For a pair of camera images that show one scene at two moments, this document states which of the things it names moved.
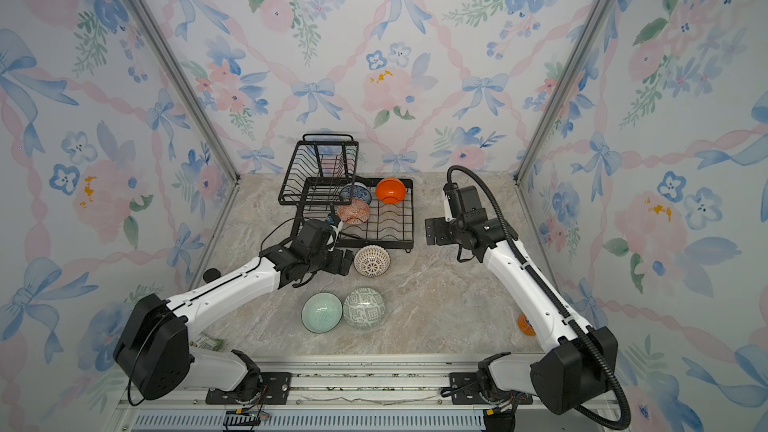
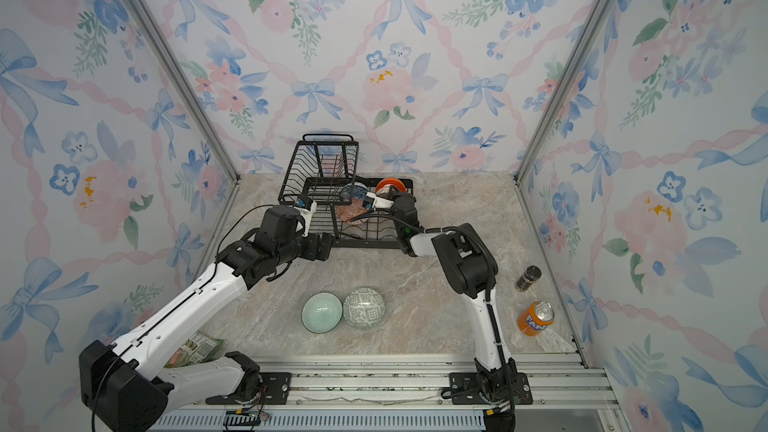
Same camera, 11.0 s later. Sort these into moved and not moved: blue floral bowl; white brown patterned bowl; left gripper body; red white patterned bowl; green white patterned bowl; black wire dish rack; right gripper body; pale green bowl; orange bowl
Moved: white brown patterned bowl; right gripper body; left gripper body
Not moved: orange bowl; blue floral bowl; green white patterned bowl; pale green bowl; black wire dish rack; red white patterned bowl
